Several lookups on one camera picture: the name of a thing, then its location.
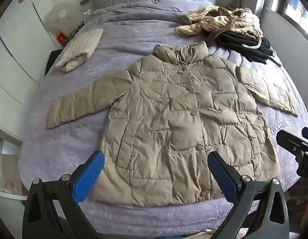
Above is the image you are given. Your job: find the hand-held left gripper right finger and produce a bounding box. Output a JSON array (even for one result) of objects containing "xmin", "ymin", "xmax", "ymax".
[{"xmin": 208, "ymin": 151, "xmax": 290, "ymax": 239}]

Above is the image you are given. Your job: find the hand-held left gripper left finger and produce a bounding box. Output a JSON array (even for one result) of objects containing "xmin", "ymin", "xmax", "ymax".
[{"xmin": 22, "ymin": 150, "xmax": 105, "ymax": 239}]

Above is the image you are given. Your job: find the beige puffer jacket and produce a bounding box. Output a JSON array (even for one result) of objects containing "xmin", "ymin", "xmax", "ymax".
[{"xmin": 46, "ymin": 41, "xmax": 299, "ymax": 208}]

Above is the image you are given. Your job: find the cardboard box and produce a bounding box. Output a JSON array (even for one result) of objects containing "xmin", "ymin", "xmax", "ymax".
[{"xmin": 0, "ymin": 152, "xmax": 23, "ymax": 196}]

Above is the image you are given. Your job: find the black garment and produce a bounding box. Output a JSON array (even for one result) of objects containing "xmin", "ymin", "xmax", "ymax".
[{"xmin": 215, "ymin": 30, "xmax": 274, "ymax": 65}]

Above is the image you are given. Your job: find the folded cream quilted jacket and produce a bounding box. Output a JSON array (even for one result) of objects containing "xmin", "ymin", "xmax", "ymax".
[{"xmin": 55, "ymin": 28, "xmax": 104, "ymax": 72}]

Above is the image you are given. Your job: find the window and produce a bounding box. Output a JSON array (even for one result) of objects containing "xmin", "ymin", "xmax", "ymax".
[{"xmin": 276, "ymin": 0, "xmax": 308, "ymax": 43}]

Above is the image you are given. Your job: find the purple fleece blanket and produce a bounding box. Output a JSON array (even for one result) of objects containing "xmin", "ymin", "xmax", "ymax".
[{"xmin": 18, "ymin": 0, "xmax": 308, "ymax": 237}]

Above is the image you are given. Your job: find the red box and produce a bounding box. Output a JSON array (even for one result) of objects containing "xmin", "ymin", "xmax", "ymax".
[{"xmin": 56, "ymin": 32, "xmax": 69, "ymax": 46}]

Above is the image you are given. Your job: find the cream striped garment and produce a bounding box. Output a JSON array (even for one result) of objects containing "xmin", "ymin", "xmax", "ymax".
[{"xmin": 174, "ymin": 5, "xmax": 264, "ymax": 49}]

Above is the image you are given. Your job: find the white wardrobe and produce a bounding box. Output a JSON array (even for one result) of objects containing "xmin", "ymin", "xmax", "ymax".
[{"xmin": 0, "ymin": 0, "xmax": 60, "ymax": 140}]

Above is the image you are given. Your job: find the white electric fan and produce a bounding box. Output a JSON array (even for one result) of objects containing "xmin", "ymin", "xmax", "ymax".
[{"xmin": 44, "ymin": 2, "xmax": 78, "ymax": 34}]

